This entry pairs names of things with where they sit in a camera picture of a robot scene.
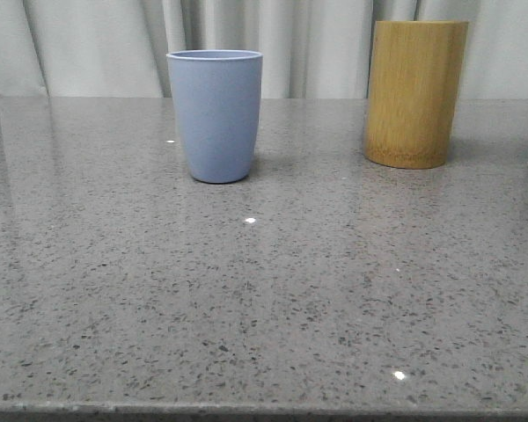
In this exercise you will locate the blue plastic cup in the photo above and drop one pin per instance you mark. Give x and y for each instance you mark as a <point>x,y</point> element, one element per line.
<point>216,97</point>

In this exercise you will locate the bamboo wooden holder cup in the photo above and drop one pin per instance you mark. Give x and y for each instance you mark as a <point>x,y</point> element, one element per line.
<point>413,90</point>

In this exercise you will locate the grey pleated curtain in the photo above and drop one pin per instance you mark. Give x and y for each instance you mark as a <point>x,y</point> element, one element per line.
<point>311,49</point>

